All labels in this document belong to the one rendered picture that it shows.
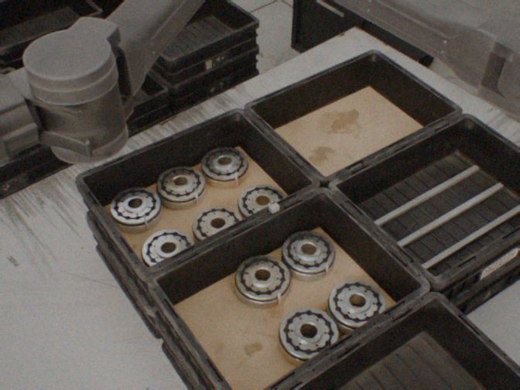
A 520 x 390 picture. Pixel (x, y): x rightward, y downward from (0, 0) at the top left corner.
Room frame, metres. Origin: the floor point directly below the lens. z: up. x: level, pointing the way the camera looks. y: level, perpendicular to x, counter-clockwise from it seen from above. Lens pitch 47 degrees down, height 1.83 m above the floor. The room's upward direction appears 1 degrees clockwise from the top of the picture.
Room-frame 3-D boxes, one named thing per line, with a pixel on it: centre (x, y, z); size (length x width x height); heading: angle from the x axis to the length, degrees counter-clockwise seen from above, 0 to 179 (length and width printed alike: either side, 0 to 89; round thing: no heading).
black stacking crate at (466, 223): (0.89, -0.37, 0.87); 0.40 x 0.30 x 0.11; 125
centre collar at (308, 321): (0.60, -0.08, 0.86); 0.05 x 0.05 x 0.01
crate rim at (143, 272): (0.90, 0.13, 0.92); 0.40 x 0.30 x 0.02; 125
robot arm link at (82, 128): (0.48, 0.18, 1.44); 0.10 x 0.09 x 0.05; 130
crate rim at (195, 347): (0.66, -0.05, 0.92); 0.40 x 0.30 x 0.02; 125
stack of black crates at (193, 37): (2.03, 0.25, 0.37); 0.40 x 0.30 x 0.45; 130
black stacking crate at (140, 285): (0.90, 0.13, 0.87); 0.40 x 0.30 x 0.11; 125
